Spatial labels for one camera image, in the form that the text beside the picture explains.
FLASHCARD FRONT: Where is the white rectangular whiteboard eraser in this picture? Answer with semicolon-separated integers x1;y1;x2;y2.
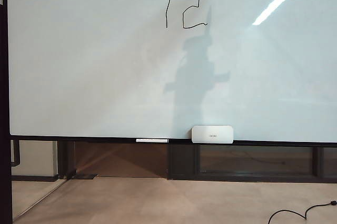
191;125;234;145

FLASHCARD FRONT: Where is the white marker with black cap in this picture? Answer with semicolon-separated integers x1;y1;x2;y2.
135;138;170;144

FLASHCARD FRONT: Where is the black floor plate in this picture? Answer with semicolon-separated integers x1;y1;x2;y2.
65;173;98;180

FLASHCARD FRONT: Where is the whiteboard with black frame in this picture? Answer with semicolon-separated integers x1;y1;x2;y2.
6;0;337;148

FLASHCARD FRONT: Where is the dark framed glass wall panel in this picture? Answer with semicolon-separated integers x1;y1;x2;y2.
167;144;337;182

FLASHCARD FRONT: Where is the black door frame post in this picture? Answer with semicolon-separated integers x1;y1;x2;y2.
57;139;76;180

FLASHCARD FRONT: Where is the black power cable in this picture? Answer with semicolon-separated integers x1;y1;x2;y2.
268;200;337;224

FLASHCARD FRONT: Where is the black tubular door handle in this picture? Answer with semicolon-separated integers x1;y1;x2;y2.
10;139;21;167

